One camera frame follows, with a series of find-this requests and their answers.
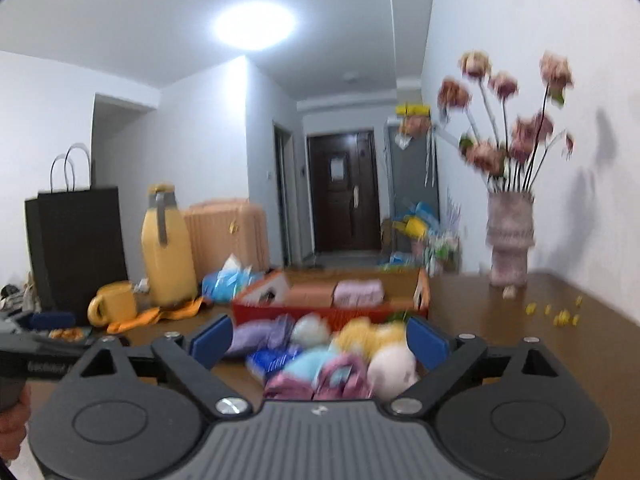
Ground yellow white plush toy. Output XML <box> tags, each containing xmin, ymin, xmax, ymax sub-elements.
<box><xmin>331</xmin><ymin>318</ymin><xmax>420</xmax><ymax>402</ymax></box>

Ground yellow mug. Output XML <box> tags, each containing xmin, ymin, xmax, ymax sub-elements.
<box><xmin>87</xmin><ymin>282</ymin><xmax>138</xmax><ymax>327</ymax></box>

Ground grey refrigerator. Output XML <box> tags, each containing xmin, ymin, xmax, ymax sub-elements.
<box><xmin>385</xmin><ymin>117</ymin><xmax>439</xmax><ymax>219</ymax></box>

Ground lilac fluffy towel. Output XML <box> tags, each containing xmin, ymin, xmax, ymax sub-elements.
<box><xmin>333</xmin><ymin>280</ymin><xmax>385</xmax><ymax>308</ymax></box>

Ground pink ribbed vase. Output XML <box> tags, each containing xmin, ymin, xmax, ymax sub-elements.
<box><xmin>486</xmin><ymin>192</ymin><xmax>535</xmax><ymax>287</ymax></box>

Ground storage rack with clutter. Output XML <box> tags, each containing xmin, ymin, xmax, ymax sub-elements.
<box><xmin>381</xmin><ymin>202</ymin><xmax>461</xmax><ymax>276</ymax></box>

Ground orange cardboard box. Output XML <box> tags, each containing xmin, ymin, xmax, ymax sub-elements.
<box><xmin>231</xmin><ymin>266</ymin><xmax>431</xmax><ymax>330</ymax></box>

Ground blue wet wipes pack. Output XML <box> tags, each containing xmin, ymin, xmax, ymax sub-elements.
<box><xmin>201</xmin><ymin>255</ymin><xmax>265</xmax><ymax>304</ymax></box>

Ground white plastic bag bundle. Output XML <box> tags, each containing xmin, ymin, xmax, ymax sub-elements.
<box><xmin>290</xmin><ymin>313</ymin><xmax>332</xmax><ymax>349</ymax></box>

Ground black paper shopping bag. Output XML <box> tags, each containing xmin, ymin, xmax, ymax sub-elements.
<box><xmin>24</xmin><ymin>142</ymin><xmax>129</xmax><ymax>311</ymax></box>

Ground yellow box on fridge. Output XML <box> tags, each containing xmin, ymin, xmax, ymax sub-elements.
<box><xmin>395</xmin><ymin>103</ymin><xmax>431</xmax><ymax>117</ymax></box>

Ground dried pink flowers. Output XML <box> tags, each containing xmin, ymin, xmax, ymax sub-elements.
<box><xmin>433</xmin><ymin>50</ymin><xmax>574</xmax><ymax>194</ymax></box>

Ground orange strap cloth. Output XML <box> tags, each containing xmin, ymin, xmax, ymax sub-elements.
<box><xmin>106</xmin><ymin>297</ymin><xmax>207</xmax><ymax>335</ymax></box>

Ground light blue plush ball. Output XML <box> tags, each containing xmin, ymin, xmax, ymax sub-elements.
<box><xmin>282</xmin><ymin>348</ymin><xmax>340</xmax><ymax>382</ymax></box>

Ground yellow thermos jug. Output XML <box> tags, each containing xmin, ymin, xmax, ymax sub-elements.
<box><xmin>141</xmin><ymin>184</ymin><xmax>198</xmax><ymax>309</ymax></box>

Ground peach hard-shell suitcase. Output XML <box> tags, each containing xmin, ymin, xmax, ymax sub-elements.
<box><xmin>181</xmin><ymin>200</ymin><xmax>270</xmax><ymax>282</ymax></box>

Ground purple knit drawstring pouch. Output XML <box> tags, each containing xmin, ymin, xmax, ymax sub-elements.
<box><xmin>224</xmin><ymin>314</ymin><xmax>295</xmax><ymax>359</ymax></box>

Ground person's left hand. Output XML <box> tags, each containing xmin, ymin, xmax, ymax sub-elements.
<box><xmin>0</xmin><ymin>385</ymin><xmax>32</xmax><ymax>462</ymax></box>

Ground pink satin scrunchie bow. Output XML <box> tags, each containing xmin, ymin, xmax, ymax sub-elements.
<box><xmin>264</xmin><ymin>353</ymin><xmax>372</xmax><ymax>401</ymax></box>

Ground dark brown entrance door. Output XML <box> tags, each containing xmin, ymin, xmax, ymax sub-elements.
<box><xmin>307</xmin><ymin>129</ymin><xmax>381</xmax><ymax>254</ymax></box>

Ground salmon pink folded cloth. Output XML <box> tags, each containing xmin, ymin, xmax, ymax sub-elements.
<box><xmin>283</xmin><ymin>283</ymin><xmax>335</xmax><ymax>309</ymax></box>

